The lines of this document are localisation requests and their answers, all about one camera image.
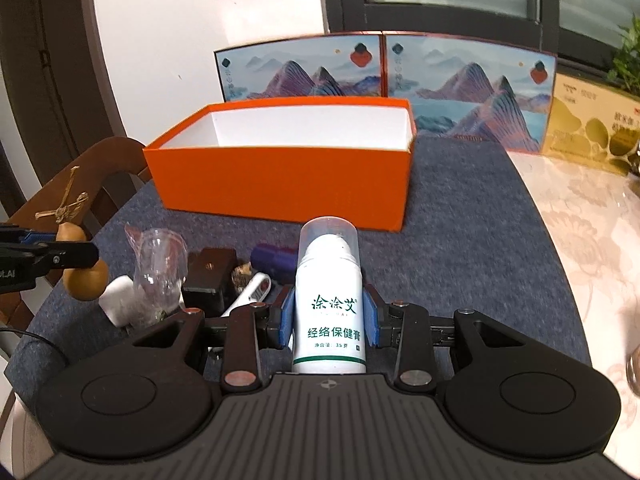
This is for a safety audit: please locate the white phone stand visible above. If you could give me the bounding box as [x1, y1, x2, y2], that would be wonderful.
[221, 272, 272, 318]

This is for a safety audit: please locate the brown gourd ornament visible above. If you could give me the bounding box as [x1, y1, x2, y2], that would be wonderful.
[55, 222, 108, 301]

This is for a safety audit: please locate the white cream bottle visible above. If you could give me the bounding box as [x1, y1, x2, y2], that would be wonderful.
[292, 217, 367, 375]

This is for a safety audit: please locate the clear plastic cup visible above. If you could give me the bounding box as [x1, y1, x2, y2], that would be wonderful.
[125, 224, 188, 330]

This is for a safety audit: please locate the small cat figurine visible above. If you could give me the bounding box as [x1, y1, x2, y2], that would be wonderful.
[231, 262, 254, 295]

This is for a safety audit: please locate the black square block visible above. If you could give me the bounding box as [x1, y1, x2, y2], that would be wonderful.
[181, 247, 238, 318]

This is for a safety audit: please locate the dark blue cylinder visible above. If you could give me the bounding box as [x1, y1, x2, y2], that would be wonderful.
[250, 244, 297, 285]

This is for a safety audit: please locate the brown wooden chair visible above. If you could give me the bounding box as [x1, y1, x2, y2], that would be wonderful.
[1, 136, 151, 338]

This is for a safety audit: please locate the white usb charger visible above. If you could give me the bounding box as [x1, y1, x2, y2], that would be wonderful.
[98, 275, 134, 327]

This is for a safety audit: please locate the orange cardboard box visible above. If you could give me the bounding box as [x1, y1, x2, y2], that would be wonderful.
[143, 96, 416, 232]

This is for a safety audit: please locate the right mountain picture box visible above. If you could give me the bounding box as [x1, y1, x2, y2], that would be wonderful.
[385, 34, 556, 153]

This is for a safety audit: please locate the mountain picture box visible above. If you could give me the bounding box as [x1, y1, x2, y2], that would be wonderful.
[214, 34, 382, 102]
[385, 34, 556, 153]

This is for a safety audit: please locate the left mountain picture box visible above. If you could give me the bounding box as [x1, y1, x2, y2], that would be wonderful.
[214, 34, 382, 102]

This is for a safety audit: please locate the gold gift box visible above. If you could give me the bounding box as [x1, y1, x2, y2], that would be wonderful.
[541, 74, 639, 176]

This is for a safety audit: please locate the green plant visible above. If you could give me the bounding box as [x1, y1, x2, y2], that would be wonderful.
[606, 14, 640, 96]

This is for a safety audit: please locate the black cable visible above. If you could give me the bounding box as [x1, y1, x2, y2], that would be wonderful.
[0, 325, 72, 371]

